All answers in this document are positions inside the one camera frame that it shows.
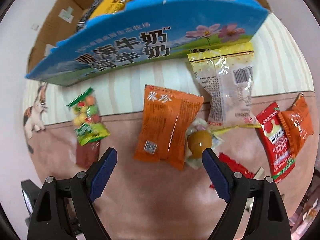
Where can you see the small orange snack packet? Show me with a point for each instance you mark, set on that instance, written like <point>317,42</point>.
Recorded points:
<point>297,124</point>

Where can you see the green fruit candy packet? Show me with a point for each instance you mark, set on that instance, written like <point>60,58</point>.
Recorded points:
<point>88,125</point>

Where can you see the clear yellow top snack bag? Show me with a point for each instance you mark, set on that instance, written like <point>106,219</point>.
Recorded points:
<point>226,74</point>

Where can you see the brown round candy wrapper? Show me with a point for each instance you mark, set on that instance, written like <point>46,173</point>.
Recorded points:
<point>198,137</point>

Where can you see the red spicy strip packet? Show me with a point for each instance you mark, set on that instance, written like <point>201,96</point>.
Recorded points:
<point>275,143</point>

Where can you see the cardboard box blue outside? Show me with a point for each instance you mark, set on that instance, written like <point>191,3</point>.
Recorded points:
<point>144,31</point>

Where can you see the dark red snack packet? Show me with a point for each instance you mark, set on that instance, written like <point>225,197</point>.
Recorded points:
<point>87,154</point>

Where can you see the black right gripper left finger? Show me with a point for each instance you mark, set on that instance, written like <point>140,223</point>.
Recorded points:
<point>50,218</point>

